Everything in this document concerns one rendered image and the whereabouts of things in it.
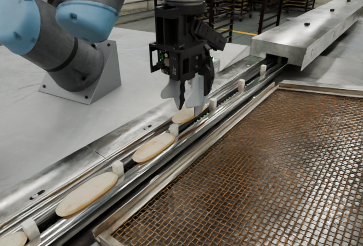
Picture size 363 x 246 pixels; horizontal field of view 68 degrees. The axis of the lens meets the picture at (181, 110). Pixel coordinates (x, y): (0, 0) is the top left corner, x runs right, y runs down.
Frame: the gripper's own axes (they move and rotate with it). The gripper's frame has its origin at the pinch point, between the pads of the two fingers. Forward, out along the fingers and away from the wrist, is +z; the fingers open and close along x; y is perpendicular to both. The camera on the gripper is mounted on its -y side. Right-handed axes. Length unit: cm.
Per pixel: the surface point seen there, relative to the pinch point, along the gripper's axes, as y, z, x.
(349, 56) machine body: -81, 8, 17
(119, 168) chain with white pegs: 19.4, 2.6, 0.7
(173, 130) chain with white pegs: 5.8, 2.8, 0.5
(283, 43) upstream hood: -45.8, -2.7, 1.7
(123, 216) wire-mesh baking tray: 26.1, -0.1, 9.9
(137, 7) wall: -392, 75, -440
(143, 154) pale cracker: 14.0, 3.3, 0.7
